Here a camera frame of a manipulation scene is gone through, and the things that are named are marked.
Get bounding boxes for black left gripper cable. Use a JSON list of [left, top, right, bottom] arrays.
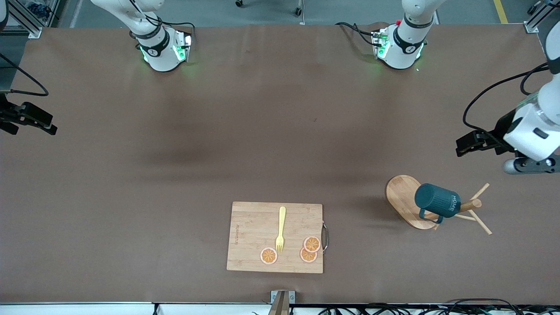
[[462, 63, 550, 134]]

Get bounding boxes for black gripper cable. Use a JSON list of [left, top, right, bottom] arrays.
[[462, 63, 550, 134], [0, 52, 49, 97]]

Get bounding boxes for black looped cable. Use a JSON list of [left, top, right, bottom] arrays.
[[445, 298, 522, 315]]

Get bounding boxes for black left arm base cable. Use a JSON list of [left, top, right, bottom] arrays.
[[336, 21, 379, 47]]

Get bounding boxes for wooden mug tree rack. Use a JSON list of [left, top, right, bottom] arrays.
[[385, 175, 493, 235]]

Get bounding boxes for yellow fork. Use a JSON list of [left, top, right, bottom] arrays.
[[275, 206, 287, 253]]

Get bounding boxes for black cable tangle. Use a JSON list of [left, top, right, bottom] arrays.
[[318, 303, 442, 315]]

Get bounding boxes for teal mug yellow inside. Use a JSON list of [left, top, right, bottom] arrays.
[[414, 183, 462, 224]]

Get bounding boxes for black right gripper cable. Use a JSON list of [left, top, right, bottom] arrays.
[[0, 52, 49, 97]]

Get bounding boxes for aluminium frame post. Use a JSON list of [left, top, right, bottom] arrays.
[[8, 0, 62, 39], [524, 0, 560, 34]]

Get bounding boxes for aluminium camera post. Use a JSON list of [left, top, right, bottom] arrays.
[[268, 290, 296, 315]]

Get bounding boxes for black right arm base cable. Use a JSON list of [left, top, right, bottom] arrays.
[[131, 0, 196, 40]]

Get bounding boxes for black arm base cable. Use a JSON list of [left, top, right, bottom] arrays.
[[131, 0, 196, 40], [336, 21, 379, 47]]

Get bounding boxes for bamboo cutting board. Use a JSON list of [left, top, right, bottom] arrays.
[[227, 201, 329, 274]]

